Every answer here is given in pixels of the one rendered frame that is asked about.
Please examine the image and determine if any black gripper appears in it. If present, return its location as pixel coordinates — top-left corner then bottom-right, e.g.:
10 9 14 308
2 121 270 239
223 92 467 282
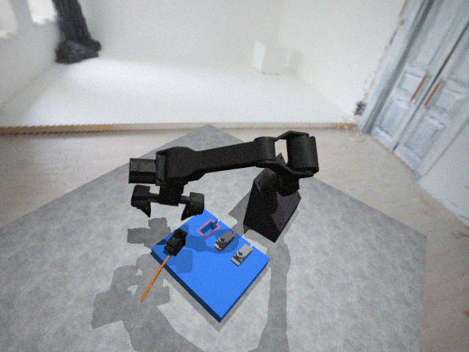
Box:
130 185 204 221

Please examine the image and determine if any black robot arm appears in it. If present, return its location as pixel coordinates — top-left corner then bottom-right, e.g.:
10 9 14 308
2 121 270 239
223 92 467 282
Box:
128 131 319 197

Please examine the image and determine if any blue flat square slab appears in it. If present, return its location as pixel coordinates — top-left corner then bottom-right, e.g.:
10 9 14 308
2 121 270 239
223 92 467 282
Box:
163 209 270 322

